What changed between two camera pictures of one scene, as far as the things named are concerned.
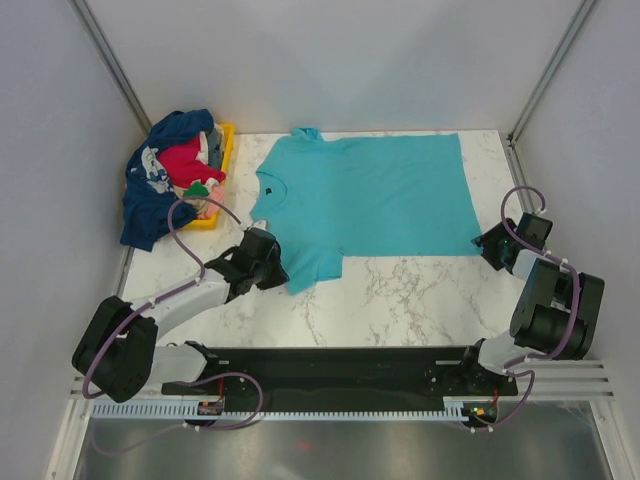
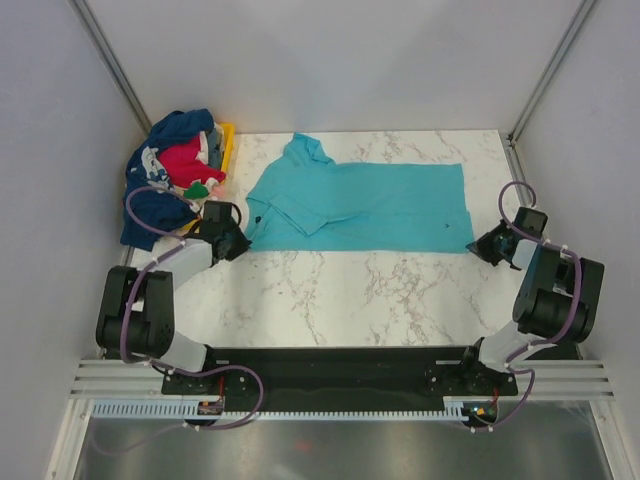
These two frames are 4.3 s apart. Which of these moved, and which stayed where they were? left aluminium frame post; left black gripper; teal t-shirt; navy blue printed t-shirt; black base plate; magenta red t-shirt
Moved: left black gripper; teal t-shirt
Stayed: magenta red t-shirt; black base plate; left aluminium frame post; navy blue printed t-shirt
